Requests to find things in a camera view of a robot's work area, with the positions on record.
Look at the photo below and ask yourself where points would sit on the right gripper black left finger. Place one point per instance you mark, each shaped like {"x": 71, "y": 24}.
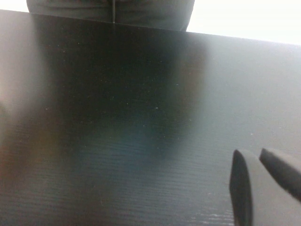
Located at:
{"x": 240, "y": 188}

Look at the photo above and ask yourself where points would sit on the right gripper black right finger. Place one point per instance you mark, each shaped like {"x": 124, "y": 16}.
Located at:
{"x": 282, "y": 171}

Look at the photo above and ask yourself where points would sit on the person's dark trousers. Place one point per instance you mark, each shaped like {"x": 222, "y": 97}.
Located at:
{"x": 152, "y": 14}

